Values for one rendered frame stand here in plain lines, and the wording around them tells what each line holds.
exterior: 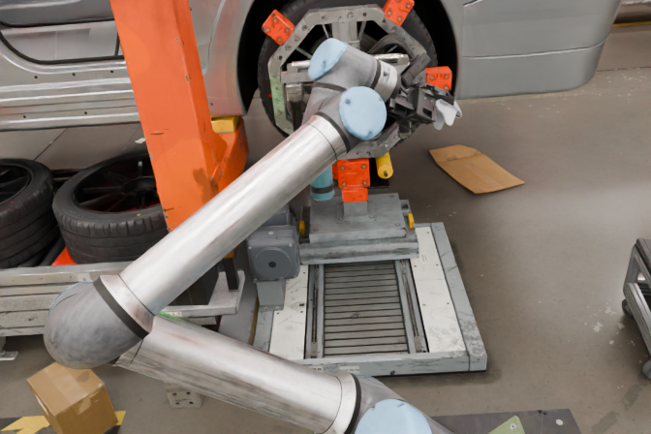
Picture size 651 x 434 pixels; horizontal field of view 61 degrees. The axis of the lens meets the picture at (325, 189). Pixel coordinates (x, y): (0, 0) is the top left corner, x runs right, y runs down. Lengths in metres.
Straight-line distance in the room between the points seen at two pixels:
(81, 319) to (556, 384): 1.57
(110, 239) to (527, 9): 1.66
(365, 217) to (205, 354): 1.43
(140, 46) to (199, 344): 0.84
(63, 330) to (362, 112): 0.57
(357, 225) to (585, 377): 0.99
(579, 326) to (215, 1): 1.74
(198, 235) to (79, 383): 1.19
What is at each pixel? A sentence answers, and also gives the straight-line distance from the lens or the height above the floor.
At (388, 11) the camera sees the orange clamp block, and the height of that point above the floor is 1.11.
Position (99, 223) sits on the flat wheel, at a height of 0.50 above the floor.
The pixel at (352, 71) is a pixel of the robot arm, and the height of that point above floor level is 1.16.
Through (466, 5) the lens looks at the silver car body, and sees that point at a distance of 2.06.
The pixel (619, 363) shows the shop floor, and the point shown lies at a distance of 2.19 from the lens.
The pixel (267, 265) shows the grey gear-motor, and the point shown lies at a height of 0.32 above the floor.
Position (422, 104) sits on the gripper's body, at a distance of 1.22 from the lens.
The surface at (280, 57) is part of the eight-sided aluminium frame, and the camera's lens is 1.98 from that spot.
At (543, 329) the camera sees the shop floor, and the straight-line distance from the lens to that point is 2.24.
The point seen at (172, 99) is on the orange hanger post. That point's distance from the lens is 1.60.
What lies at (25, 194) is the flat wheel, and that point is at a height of 0.50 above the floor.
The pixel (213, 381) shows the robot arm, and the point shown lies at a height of 0.73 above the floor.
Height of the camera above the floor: 1.49
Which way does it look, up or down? 29 degrees down
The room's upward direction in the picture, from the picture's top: 5 degrees counter-clockwise
